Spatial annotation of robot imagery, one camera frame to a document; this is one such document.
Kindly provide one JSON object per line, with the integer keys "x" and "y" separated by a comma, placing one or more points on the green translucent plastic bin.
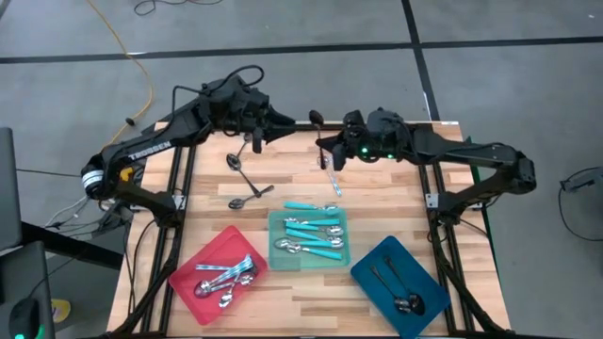
{"x": 278, "y": 261}

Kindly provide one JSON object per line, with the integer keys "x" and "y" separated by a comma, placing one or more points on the dark grey desk panel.
{"x": 9, "y": 188}

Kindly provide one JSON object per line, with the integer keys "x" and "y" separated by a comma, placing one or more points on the black computer mouse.
{"x": 23, "y": 320}

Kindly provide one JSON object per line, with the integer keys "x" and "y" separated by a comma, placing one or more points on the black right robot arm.
{"x": 471, "y": 155}

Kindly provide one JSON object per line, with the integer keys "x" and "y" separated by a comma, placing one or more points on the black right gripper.
{"x": 377, "y": 134}

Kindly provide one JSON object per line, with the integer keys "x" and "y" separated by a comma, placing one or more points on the dark green panel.
{"x": 485, "y": 235}

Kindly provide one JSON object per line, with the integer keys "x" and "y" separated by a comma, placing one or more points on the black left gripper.
{"x": 235, "y": 110}

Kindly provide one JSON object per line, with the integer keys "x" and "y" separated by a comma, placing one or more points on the red translucent plastic bin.
{"x": 188, "y": 301}

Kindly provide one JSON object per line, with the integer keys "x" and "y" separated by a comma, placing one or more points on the blue plastic bin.
{"x": 377, "y": 292}

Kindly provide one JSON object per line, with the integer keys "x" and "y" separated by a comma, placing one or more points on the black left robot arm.
{"x": 151, "y": 146}

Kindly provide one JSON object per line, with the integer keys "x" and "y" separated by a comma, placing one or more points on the dark grey desk surface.
{"x": 23, "y": 273}

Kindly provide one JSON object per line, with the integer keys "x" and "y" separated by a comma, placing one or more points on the black desk leg bar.
{"x": 94, "y": 258}

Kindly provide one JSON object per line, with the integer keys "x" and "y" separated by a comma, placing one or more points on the yellow round object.
{"x": 61, "y": 311}

